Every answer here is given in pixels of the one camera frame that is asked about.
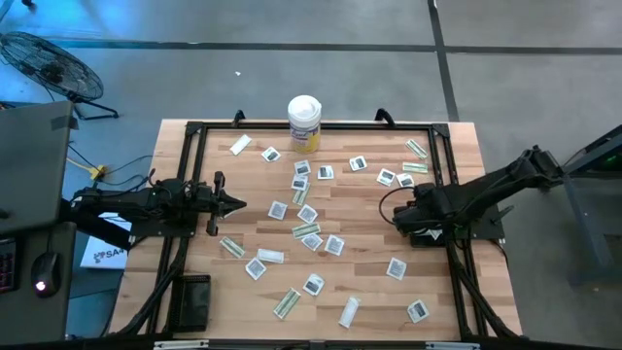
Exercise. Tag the white printed paper sheet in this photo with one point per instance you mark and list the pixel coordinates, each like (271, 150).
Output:
(109, 257)

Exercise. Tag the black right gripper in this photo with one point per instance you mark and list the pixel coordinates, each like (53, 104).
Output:
(423, 209)

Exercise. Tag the green striped bandage packet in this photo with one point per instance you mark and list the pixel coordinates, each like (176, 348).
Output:
(306, 230)
(300, 198)
(286, 303)
(417, 149)
(431, 234)
(232, 247)
(415, 167)

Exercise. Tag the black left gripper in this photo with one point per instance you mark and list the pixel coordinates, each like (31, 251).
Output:
(216, 204)

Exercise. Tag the grey flat monitor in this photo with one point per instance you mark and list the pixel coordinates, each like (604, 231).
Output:
(34, 165)

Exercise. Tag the small black floor object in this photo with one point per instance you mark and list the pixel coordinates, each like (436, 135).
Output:
(28, 2)

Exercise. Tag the black aluminium table frame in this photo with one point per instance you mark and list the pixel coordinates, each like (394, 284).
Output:
(364, 127)

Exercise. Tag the black floor fan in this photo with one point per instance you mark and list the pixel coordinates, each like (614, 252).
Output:
(53, 68)

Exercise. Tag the white square wipe packet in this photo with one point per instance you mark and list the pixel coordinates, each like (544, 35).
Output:
(307, 214)
(358, 163)
(325, 172)
(334, 245)
(404, 180)
(386, 177)
(418, 311)
(314, 284)
(255, 268)
(277, 210)
(299, 182)
(312, 242)
(271, 154)
(397, 269)
(302, 167)

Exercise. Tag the black computer mouse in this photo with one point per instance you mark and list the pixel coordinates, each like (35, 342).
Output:
(46, 272)

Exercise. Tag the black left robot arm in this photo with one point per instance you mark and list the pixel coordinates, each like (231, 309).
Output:
(146, 199)

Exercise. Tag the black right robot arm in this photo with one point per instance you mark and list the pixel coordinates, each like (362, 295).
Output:
(495, 187)

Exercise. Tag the yellow power plug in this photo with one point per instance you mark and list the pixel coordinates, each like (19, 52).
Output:
(99, 171)

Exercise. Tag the silver metal bracket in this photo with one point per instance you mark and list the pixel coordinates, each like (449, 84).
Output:
(452, 346)
(180, 344)

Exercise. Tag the dark metal cart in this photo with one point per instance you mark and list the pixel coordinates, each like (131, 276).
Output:
(588, 233)

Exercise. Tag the plain white long packet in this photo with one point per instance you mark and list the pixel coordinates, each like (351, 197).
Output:
(270, 256)
(349, 312)
(240, 145)

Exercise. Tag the yellow Lysol wipes canister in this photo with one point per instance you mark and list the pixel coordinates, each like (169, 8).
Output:
(304, 126)

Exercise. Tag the black slanted beam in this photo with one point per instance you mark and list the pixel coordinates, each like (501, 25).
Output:
(97, 226)

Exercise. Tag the black keyboard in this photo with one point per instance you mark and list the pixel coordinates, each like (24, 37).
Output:
(7, 267)

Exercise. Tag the grey desk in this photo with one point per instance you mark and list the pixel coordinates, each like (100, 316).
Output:
(48, 321)

